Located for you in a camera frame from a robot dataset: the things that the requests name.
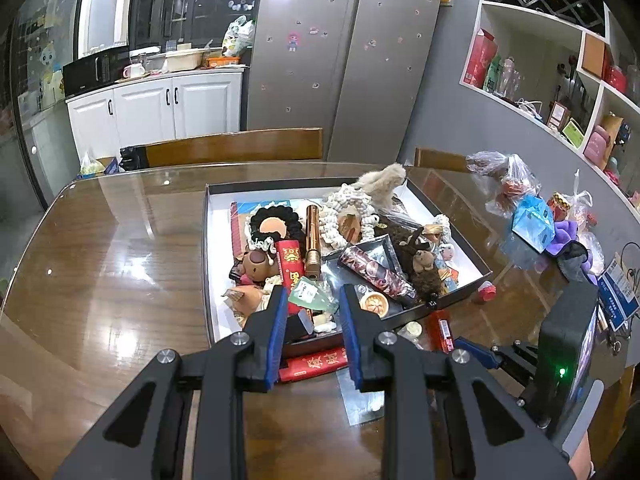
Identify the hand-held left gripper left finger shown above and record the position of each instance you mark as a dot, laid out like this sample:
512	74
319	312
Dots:
277	342

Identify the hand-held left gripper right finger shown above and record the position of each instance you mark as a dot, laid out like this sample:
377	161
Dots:
350	342

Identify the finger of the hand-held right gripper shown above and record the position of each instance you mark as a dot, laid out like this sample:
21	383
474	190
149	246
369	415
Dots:
477	351
517	382

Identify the green transparent packet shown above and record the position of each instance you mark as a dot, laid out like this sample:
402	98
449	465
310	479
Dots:
307	294

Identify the black storage box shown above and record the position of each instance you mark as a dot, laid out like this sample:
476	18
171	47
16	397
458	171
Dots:
216	270

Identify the glass-topped wooden desktop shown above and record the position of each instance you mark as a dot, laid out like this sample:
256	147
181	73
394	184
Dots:
125	270

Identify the person's right hand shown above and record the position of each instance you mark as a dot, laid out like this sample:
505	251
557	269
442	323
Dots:
582	460

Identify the small black block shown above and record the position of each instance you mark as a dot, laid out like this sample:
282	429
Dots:
303	324

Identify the long red box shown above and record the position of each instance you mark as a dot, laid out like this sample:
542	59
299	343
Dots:
310	366

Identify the round orange toy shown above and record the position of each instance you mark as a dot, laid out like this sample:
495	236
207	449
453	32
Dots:
375	305

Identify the orange toy figure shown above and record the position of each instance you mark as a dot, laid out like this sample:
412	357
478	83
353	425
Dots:
245	305

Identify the round white toy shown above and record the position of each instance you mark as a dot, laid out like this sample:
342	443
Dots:
413	330

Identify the silver foil bag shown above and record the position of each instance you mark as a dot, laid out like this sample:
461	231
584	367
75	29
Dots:
362	407

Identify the patterned red tube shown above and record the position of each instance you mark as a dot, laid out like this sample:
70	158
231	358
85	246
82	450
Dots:
375	270

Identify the red box with gold print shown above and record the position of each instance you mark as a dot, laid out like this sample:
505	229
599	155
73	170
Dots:
290	265

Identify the brown bear plush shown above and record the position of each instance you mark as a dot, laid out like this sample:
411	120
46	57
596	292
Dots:
255	262

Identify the blue and white card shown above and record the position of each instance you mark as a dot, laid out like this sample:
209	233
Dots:
620	290

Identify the dark brown plush toy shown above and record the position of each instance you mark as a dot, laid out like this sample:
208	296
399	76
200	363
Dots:
425	280

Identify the small pink doll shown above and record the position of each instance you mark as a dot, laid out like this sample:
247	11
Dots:
446	251

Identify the bronze metal tube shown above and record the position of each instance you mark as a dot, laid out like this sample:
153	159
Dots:
312	240

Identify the purple cloth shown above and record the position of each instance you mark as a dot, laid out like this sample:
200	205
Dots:
567	232

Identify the black ruffled round doll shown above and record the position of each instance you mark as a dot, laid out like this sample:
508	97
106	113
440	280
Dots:
290	225

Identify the blue package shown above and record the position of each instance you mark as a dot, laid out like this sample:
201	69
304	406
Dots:
532	217

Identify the red and gold jar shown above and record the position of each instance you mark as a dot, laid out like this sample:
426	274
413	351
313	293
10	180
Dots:
560	203

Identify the beige plush toy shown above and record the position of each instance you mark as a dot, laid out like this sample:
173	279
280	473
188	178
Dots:
382	180

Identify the clear plastic bag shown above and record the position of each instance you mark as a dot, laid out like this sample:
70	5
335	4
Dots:
505	180

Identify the wooden chair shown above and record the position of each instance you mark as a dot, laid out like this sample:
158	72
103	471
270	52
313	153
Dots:
440	160
235	146

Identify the pink box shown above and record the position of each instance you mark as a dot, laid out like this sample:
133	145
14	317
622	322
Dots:
597	146

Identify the black object on chair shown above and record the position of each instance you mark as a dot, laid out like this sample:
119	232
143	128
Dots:
132	157

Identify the white kitchen cabinet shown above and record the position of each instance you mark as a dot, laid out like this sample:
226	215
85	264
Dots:
150	110

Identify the silver refrigerator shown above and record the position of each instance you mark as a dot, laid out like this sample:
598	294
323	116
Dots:
350	60

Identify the red gift box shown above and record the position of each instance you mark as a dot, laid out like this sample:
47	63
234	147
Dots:
480	57

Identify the cream basin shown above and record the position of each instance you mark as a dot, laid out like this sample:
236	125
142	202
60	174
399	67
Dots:
187	60

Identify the white mug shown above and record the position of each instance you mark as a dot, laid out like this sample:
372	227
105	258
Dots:
132	71

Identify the plastic bag on counter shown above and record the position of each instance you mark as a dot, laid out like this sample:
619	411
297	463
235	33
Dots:
237	35

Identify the black microwave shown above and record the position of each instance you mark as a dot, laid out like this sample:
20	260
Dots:
95	72

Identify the glass sliding door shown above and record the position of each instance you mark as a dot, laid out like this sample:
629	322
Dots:
40	60

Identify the white wall shelf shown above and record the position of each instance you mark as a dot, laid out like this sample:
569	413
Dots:
530	15

